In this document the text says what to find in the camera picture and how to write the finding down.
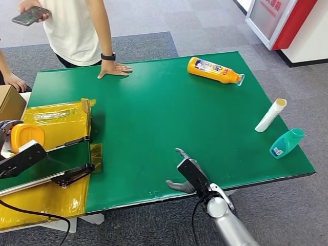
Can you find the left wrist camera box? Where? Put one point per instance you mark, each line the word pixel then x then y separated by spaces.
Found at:
pixel 22 159

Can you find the person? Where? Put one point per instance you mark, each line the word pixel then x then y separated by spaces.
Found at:
pixel 6 68
pixel 74 30

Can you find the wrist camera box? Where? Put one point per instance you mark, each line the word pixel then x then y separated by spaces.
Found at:
pixel 192 173
pixel 22 159

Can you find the green conveyor belt black frame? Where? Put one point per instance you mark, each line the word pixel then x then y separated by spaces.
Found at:
pixel 64 159

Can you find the person's hand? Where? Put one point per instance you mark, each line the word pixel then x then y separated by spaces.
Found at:
pixel 15 82

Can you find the black wristband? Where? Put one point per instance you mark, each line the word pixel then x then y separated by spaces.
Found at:
pixel 108 56

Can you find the brown cardboard box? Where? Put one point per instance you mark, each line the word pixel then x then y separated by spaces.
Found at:
pixel 10 103

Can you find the white-framed grey sign board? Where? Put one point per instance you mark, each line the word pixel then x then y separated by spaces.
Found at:
pixel 266 20

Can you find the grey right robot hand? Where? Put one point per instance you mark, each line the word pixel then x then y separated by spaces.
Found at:
pixel 176 186

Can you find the person's right hand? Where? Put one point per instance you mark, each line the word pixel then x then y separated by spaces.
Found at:
pixel 30 4

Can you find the green table mat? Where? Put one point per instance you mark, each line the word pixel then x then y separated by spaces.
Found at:
pixel 154 119

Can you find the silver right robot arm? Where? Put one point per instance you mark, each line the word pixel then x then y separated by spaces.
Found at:
pixel 228 224

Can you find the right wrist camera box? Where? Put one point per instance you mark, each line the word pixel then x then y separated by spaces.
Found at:
pixel 192 173

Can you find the teal plastic bottle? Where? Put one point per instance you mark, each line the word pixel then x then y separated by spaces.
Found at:
pixel 286 143

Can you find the red and white counter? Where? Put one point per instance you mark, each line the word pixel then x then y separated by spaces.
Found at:
pixel 307 40

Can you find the plain orange detergent bottle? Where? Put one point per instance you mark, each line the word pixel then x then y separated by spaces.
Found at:
pixel 28 135

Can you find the orange bottle with blue label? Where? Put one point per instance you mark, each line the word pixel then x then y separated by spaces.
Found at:
pixel 213 71

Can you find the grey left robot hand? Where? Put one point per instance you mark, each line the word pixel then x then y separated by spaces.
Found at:
pixel 7 126

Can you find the dark smartphone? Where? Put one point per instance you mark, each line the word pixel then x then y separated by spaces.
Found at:
pixel 29 16

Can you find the white tube bottle yellow cap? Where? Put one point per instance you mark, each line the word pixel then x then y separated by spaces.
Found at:
pixel 269 116

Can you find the person's left hand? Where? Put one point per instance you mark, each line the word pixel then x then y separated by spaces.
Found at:
pixel 112 69

